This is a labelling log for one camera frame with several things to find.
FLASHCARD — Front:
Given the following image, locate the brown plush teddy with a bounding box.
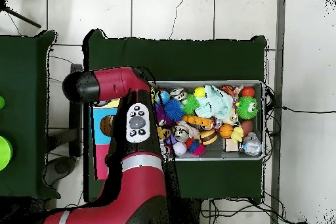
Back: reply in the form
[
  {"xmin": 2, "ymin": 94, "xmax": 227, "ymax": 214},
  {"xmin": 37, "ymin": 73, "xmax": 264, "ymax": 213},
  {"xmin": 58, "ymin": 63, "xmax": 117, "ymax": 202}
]
[{"xmin": 157, "ymin": 126, "xmax": 172, "ymax": 141}]

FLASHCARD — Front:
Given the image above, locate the clear mesh bin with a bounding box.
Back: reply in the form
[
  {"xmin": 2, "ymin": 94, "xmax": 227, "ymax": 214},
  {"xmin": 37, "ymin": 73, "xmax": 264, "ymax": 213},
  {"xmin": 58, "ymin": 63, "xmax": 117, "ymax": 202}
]
[{"xmin": 149, "ymin": 79, "xmax": 267, "ymax": 162}]

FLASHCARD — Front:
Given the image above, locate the wooden box with three holes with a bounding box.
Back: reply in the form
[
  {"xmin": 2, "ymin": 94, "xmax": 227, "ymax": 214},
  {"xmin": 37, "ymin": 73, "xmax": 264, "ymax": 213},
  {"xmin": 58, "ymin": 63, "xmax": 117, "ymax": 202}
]
[{"xmin": 90, "ymin": 99, "xmax": 127, "ymax": 181}]

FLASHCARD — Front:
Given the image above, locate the blue spiky ball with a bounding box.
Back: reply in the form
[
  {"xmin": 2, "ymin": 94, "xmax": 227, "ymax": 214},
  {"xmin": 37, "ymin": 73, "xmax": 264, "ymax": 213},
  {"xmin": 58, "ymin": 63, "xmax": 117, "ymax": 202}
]
[{"xmin": 164, "ymin": 99, "xmax": 185, "ymax": 123}]

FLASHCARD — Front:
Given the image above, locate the small globe ball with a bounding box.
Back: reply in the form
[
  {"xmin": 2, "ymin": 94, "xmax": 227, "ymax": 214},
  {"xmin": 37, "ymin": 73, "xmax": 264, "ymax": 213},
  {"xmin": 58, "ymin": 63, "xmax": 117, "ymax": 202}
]
[{"xmin": 156, "ymin": 91, "xmax": 171, "ymax": 106}]

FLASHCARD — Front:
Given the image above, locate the orange bumpy toy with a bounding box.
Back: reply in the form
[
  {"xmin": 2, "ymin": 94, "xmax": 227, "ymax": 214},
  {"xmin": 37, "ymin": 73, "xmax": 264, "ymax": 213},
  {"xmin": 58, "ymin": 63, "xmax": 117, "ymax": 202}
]
[{"xmin": 182, "ymin": 114, "xmax": 215, "ymax": 130}]

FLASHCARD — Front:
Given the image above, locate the yellow ball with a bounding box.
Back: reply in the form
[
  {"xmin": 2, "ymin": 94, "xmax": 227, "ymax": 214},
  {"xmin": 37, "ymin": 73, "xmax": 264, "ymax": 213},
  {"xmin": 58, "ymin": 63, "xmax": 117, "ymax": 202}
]
[{"xmin": 194, "ymin": 86, "xmax": 208, "ymax": 99}]

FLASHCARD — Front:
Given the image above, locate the mint green cloth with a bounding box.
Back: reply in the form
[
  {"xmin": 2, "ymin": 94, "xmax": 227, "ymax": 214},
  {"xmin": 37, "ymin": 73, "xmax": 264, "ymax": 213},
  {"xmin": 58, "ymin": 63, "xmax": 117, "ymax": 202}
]
[{"xmin": 196, "ymin": 84, "xmax": 236, "ymax": 121}]

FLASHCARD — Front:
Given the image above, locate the dark green table cloth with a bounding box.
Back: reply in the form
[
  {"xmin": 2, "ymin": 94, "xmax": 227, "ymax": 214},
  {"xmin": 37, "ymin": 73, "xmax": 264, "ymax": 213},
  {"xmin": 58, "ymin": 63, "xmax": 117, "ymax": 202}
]
[{"xmin": 83, "ymin": 28, "xmax": 268, "ymax": 204}]

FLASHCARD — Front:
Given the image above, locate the green spiky ball with eyes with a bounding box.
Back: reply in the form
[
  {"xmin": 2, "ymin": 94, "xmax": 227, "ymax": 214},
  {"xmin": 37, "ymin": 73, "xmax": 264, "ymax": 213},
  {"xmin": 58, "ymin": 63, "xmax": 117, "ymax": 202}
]
[{"xmin": 237, "ymin": 95, "xmax": 260, "ymax": 120}]

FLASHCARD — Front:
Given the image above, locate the black upright panel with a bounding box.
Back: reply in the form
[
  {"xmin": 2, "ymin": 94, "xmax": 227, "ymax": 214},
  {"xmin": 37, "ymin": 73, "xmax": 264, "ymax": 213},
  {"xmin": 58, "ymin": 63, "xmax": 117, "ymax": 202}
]
[{"xmin": 68, "ymin": 63, "xmax": 84, "ymax": 158}]

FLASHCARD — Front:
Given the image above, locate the green cloth side table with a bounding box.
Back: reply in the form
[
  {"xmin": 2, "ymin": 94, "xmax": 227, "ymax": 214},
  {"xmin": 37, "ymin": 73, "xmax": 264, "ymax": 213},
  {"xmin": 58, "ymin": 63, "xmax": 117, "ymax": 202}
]
[{"xmin": 0, "ymin": 30, "xmax": 58, "ymax": 200}]

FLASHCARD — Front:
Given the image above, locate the bright green cup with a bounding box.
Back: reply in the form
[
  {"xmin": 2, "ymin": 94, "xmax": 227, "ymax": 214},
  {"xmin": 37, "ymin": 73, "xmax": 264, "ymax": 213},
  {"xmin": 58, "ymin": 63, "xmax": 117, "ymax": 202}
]
[{"xmin": 0, "ymin": 135, "xmax": 14, "ymax": 172}]

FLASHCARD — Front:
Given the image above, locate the black tripod leg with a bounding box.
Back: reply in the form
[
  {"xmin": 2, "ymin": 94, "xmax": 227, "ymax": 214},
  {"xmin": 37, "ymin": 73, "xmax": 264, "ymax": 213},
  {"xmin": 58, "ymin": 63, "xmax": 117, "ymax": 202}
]
[{"xmin": 0, "ymin": 0, "xmax": 43, "ymax": 30}]

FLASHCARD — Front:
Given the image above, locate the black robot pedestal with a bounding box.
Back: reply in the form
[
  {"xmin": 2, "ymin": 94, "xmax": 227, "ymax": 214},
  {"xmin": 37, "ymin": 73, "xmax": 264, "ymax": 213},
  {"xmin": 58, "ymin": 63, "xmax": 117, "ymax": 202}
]
[{"xmin": 173, "ymin": 197, "xmax": 216, "ymax": 224}]

